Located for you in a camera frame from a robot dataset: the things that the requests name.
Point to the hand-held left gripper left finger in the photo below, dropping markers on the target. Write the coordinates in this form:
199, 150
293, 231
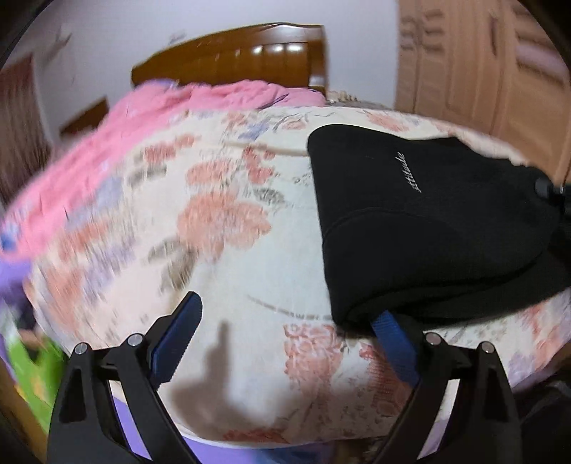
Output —
176, 343

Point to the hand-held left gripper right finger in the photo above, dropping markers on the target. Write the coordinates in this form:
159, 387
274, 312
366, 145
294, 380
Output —
395, 352

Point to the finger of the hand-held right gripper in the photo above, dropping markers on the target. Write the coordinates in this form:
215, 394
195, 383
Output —
546, 186

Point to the black pants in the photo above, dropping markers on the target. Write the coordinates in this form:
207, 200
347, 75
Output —
424, 232

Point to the floral bedsheet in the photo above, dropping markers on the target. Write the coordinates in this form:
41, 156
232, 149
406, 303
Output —
223, 267

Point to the purple bed skirt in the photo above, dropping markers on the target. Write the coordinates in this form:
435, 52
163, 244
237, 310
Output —
267, 453

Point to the light wooden wardrobe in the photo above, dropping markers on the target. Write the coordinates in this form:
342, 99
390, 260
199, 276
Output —
468, 67

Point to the green object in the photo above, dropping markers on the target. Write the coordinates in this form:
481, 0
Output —
35, 370

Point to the purple cloth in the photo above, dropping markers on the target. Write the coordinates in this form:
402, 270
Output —
15, 281

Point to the pink quilt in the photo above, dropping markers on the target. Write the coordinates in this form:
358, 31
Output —
89, 169

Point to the nightstand with floral cover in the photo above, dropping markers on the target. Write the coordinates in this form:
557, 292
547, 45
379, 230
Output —
352, 97

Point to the purple floral pillow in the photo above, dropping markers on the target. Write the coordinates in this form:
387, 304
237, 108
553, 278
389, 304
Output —
165, 83

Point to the brown curtain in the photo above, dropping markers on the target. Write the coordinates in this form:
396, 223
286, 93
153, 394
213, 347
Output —
18, 134

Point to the wooden headboard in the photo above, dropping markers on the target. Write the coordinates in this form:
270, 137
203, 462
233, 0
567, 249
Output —
250, 53

